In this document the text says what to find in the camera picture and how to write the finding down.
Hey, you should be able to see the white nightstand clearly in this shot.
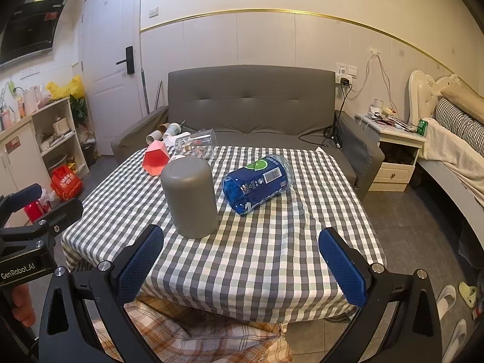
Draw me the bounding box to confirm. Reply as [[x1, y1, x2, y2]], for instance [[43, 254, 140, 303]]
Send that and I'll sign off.
[[355, 112, 428, 193]]

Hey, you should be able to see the grey sofa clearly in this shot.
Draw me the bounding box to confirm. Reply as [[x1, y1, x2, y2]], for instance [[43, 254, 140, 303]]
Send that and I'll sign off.
[[111, 65, 385, 202]]

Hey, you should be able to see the grey checkered tablecloth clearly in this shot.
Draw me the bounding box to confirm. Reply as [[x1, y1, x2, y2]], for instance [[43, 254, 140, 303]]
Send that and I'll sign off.
[[61, 145, 387, 324]]

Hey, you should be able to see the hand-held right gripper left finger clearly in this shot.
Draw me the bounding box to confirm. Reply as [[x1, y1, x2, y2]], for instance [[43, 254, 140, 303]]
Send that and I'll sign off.
[[40, 225, 165, 363]]

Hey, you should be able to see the white door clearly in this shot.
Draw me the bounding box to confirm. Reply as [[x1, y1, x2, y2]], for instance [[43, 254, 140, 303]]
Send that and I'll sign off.
[[81, 0, 143, 156]]

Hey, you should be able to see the red faceted cup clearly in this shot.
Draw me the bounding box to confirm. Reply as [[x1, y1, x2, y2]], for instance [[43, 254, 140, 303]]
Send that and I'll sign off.
[[142, 140, 169, 176]]

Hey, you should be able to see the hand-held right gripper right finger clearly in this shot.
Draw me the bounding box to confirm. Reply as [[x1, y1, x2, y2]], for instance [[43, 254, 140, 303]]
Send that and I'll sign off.
[[319, 228, 443, 363]]

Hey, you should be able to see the beige pillow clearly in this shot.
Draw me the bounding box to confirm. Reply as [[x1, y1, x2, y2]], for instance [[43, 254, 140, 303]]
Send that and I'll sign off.
[[440, 87, 484, 115]]

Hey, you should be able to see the green plant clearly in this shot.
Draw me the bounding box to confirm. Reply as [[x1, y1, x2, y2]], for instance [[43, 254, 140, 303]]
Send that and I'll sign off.
[[70, 94, 90, 130]]

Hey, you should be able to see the cream bed headboard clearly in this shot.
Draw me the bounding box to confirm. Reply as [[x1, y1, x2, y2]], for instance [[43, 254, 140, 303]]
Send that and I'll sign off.
[[408, 70, 472, 130]]

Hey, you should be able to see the black door lock handle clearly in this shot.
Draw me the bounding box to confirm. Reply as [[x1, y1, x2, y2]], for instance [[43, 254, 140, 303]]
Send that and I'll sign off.
[[116, 46, 135, 75]]

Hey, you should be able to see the white blanket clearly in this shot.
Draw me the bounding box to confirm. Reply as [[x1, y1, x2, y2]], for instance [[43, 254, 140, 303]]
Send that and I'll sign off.
[[418, 117, 484, 212]]

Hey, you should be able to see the black range hood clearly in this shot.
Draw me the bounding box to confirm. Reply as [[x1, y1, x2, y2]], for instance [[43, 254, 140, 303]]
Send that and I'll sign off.
[[0, 0, 69, 69]]

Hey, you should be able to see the orange plaid blanket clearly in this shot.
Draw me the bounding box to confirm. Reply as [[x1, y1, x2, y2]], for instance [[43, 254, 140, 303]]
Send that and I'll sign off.
[[91, 295, 294, 363]]

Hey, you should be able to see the mop handle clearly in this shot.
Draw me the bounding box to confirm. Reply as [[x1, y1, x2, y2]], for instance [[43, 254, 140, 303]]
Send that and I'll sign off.
[[140, 69, 150, 116]]

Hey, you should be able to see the red plastic bag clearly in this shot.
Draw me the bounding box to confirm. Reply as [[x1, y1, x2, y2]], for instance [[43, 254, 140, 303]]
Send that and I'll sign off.
[[50, 165, 83, 202]]

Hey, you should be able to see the blue plastic bottle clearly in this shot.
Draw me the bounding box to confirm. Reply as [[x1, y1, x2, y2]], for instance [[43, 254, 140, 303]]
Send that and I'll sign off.
[[222, 154, 293, 216]]

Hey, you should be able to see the white kitchen shelf cabinet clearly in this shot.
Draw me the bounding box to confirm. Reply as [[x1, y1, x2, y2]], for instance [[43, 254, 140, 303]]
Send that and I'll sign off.
[[0, 96, 90, 227]]

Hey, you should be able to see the clear plastic cup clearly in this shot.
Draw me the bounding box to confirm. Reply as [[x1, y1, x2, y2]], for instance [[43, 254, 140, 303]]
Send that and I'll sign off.
[[175, 129, 217, 159]]

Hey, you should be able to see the grey cup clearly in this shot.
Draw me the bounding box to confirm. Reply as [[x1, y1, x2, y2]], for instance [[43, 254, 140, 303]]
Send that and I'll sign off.
[[161, 158, 219, 240]]

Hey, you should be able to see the white cable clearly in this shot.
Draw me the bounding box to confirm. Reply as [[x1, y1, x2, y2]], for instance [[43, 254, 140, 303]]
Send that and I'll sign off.
[[350, 48, 397, 111]]

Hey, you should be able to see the pink kettle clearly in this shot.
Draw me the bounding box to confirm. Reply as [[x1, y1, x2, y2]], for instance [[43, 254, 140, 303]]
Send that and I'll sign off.
[[23, 86, 43, 116]]

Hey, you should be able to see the white wall socket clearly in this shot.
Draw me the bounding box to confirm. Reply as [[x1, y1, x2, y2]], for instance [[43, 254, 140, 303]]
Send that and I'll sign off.
[[335, 63, 358, 84]]

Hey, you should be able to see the black cable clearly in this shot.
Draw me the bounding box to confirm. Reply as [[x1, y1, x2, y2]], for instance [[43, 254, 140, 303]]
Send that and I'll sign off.
[[299, 82, 354, 149]]

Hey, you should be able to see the pale green slipper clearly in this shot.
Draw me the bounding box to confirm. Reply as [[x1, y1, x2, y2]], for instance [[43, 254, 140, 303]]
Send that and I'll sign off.
[[459, 282, 478, 308]]

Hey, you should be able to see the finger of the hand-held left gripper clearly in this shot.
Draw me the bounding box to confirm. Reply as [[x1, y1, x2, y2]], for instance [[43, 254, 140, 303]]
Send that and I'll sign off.
[[0, 183, 42, 228], [0, 198, 84, 240]]

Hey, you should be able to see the white slipper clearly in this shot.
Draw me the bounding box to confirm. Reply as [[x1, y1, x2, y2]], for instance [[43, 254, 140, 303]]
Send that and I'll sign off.
[[442, 318, 468, 363], [436, 285, 457, 320]]

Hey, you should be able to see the checkered quilt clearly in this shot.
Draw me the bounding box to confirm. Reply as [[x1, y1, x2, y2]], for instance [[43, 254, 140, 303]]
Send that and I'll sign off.
[[434, 98, 484, 146]]

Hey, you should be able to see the yellow plastic bag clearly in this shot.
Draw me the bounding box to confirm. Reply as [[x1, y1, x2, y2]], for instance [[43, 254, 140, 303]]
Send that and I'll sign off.
[[46, 75, 86, 101]]

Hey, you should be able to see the person's left hand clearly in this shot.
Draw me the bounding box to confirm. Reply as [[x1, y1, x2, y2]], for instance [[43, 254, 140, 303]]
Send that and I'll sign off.
[[11, 283, 36, 328]]

